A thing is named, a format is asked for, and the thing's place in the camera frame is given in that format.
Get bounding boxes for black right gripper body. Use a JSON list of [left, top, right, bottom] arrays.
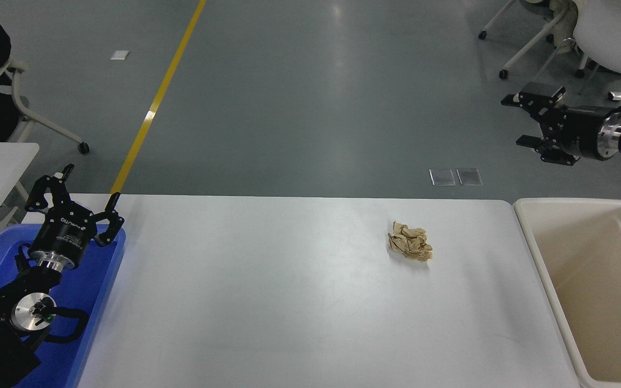
[[558, 107, 621, 161]]

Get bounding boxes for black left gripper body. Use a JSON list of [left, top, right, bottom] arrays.
[[29, 204, 98, 267]]

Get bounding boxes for tan paper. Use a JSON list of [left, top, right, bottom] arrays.
[[388, 221, 434, 263]]

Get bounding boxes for blue plastic tray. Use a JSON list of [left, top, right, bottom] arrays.
[[0, 224, 127, 388]]

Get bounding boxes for white-framed caster chair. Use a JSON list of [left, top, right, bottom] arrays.
[[479, 0, 586, 80]]

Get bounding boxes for white shell chair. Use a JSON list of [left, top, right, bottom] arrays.
[[515, 0, 621, 135]]

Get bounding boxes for white rolling office chair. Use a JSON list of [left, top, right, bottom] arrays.
[[0, 57, 91, 155]]

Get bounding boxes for yellow floor tape line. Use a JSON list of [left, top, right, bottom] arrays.
[[110, 0, 209, 195]]

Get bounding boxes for large pale plastic bin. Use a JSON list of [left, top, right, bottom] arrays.
[[514, 198, 621, 388]]

